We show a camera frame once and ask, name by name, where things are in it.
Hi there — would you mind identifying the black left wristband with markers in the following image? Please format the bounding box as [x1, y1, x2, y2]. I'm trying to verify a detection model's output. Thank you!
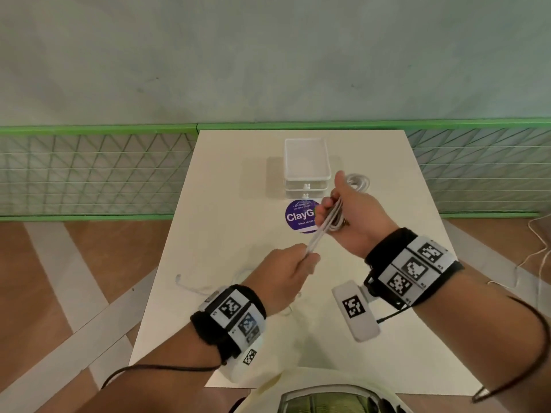
[190, 285, 267, 366]

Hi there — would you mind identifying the white plastic drawer box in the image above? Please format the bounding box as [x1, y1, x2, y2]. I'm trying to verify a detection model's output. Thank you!
[283, 138, 332, 201]

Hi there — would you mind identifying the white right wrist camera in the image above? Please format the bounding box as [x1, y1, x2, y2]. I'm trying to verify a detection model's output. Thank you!
[331, 279, 382, 343]

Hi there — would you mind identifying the person's right hand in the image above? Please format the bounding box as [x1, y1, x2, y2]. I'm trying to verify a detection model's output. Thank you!
[314, 170, 399, 260]

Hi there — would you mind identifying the black wristband with markers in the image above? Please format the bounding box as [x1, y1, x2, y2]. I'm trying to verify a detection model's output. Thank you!
[364, 228, 465, 308]
[190, 285, 267, 366]

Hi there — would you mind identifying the green wire mesh fence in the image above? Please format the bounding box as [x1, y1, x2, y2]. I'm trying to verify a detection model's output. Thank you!
[0, 119, 551, 222]

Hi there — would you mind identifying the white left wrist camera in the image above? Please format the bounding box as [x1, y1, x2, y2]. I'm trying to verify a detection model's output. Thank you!
[219, 347, 260, 384]

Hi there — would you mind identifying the person's left forearm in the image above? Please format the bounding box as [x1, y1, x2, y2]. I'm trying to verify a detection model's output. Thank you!
[71, 329, 242, 413]

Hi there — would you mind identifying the person's left hand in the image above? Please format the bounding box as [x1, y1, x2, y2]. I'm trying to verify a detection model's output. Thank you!
[242, 243, 322, 317]

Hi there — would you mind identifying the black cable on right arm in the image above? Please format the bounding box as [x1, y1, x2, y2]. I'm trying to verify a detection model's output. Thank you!
[471, 297, 551, 404]

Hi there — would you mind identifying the black right wristband with markers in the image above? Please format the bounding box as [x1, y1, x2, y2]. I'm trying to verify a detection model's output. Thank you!
[364, 228, 465, 308]

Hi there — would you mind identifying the purple round sticker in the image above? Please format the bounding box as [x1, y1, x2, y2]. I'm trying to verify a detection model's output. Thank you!
[285, 199, 324, 234]

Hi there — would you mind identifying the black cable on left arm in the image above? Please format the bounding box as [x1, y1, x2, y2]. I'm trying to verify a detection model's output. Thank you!
[101, 363, 223, 390]

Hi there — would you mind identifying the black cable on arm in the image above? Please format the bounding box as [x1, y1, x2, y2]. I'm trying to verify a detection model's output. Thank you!
[101, 363, 223, 390]
[471, 297, 551, 404]

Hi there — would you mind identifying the thin white floor cable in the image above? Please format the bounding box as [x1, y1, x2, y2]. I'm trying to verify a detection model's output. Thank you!
[486, 213, 551, 289]

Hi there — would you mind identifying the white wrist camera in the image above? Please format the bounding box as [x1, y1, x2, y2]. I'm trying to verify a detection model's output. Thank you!
[331, 279, 382, 343]
[219, 347, 260, 384]

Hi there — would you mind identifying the person's right forearm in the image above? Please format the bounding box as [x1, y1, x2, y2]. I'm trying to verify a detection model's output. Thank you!
[411, 262, 551, 413]

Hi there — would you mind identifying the white headset visor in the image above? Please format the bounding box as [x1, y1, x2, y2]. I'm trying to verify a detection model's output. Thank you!
[232, 367, 415, 413]

